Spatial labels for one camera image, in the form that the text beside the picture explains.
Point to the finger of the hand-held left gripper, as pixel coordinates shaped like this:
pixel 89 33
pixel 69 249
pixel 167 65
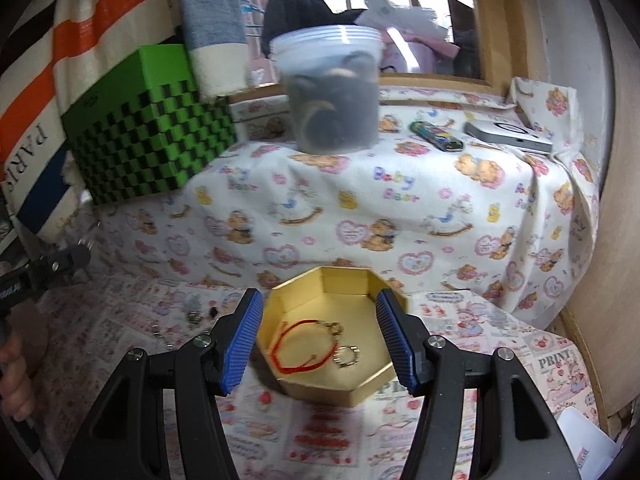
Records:
pixel 65 260

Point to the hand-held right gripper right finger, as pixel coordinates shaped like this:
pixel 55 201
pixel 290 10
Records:
pixel 395 340

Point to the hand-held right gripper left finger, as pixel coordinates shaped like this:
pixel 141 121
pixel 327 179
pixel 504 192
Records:
pixel 245 340

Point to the small black earring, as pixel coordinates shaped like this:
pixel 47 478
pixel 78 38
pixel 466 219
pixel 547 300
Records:
pixel 212 311

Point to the small silver earring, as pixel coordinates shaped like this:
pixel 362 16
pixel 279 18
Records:
pixel 194 316

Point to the gold octagonal box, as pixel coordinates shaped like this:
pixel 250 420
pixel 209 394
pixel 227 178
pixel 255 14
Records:
pixel 320 320

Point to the person's left hand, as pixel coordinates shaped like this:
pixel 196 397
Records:
pixel 17 375

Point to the pink printed mat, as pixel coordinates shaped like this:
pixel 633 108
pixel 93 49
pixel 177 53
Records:
pixel 325 435

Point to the green black checkered box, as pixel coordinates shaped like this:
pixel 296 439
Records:
pixel 150 150

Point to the bear printed blanket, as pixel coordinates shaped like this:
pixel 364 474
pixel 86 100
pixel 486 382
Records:
pixel 350 195

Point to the patterned lighter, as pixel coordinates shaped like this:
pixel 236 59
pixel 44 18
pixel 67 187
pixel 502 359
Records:
pixel 435 135

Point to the white paper sheet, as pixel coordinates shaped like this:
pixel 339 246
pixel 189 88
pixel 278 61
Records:
pixel 580 440

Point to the striped canvas tote bag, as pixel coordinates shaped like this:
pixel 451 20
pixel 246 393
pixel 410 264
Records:
pixel 75 35

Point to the white flat power bank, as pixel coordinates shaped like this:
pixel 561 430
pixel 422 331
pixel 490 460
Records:
pixel 505 132

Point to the clear plastic container stack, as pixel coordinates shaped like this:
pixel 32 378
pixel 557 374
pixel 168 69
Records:
pixel 330 110

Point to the blue white striped cloth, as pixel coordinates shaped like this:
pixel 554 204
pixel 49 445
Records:
pixel 215 20

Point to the pink cloth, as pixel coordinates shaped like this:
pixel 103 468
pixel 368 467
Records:
pixel 425 52

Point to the black cloth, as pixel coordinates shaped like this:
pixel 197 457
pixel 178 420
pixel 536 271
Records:
pixel 295 5

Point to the wooden window frame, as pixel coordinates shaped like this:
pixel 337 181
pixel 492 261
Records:
pixel 505 35

